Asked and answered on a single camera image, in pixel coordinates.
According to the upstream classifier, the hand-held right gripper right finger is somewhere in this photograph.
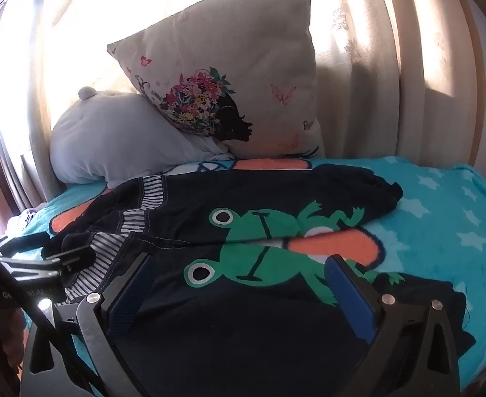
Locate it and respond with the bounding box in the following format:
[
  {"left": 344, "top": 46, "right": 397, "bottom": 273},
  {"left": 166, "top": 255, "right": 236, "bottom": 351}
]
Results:
[{"left": 325, "top": 254, "right": 461, "bottom": 397}]

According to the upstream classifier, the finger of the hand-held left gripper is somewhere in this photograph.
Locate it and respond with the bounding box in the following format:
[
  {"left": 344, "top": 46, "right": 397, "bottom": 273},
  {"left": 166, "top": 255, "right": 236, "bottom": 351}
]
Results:
[
  {"left": 40, "top": 232, "right": 94, "bottom": 259},
  {"left": 0, "top": 247, "right": 96, "bottom": 283}
]

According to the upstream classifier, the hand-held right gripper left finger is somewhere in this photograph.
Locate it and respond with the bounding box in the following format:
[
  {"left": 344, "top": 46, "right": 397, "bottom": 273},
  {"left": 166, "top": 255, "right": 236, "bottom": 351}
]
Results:
[{"left": 20, "top": 251, "right": 158, "bottom": 397}]

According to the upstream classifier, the black-white striped garment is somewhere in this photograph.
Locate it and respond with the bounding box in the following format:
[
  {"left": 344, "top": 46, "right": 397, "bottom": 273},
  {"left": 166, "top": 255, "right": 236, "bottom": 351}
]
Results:
[{"left": 40, "top": 164, "right": 477, "bottom": 397}]

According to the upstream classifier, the person's left forearm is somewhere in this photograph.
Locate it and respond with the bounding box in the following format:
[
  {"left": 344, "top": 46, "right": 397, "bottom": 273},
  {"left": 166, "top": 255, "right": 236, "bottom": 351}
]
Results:
[{"left": 0, "top": 308, "right": 26, "bottom": 386}]

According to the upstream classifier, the white crumpled cloth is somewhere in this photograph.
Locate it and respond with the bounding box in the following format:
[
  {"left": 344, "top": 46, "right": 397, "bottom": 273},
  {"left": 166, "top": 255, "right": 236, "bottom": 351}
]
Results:
[{"left": 7, "top": 209, "right": 45, "bottom": 233}]

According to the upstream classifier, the light grey plush pillow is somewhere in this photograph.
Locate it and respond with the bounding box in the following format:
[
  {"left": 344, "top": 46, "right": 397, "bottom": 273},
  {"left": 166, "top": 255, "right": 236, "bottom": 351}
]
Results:
[{"left": 49, "top": 86, "right": 236, "bottom": 190}]

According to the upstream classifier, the teal cartoon fleece blanket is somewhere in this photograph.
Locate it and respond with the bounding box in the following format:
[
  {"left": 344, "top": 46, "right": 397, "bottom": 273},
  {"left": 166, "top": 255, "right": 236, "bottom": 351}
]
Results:
[{"left": 7, "top": 155, "right": 486, "bottom": 397}]

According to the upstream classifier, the beige curtain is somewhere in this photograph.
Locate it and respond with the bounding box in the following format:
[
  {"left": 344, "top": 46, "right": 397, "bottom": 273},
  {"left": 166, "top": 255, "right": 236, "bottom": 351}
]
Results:
[{"left": 0, "top": 0, "right": 486, "bottom": 216}]

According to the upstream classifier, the beige floral printed pillow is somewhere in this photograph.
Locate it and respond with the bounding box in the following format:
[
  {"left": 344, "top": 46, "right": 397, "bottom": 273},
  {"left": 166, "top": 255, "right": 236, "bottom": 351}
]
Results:
[{"left": 106, "top": 0, "right": 327, "bottom": 160}]

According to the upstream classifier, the black cable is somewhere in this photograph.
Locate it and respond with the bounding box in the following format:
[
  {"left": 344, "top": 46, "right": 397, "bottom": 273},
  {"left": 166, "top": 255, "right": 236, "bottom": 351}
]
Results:
[{"left": 0, "top": 243, "right": 87, "bottom": 385}]

